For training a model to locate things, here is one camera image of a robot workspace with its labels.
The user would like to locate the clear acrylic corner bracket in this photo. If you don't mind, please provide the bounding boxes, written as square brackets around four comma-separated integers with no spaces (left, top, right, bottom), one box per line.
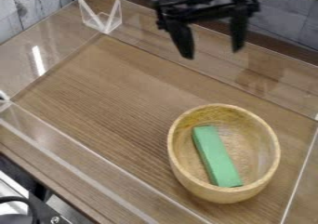
[79,0,122,34]

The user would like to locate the black cable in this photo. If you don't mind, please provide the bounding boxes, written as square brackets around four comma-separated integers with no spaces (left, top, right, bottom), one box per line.
[0,196,40,224]

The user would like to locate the black metal mount bracket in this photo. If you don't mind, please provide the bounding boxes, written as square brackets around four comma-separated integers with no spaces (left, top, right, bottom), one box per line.
[28,185,72,224]

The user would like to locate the clear acrylic enclosure walls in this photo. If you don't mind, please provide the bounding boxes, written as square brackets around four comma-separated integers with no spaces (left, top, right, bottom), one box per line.
[0,0,318,224]

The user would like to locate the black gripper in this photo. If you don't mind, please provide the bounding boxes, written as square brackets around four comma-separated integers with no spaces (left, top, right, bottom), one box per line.
[154,0,259,59]

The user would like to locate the green rectangular block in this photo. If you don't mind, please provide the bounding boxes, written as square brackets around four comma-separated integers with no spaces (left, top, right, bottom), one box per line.
[191,125,243,188]

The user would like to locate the wooden bowl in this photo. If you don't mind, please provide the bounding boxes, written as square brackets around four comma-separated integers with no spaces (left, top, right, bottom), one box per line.
[167,103,281,204]

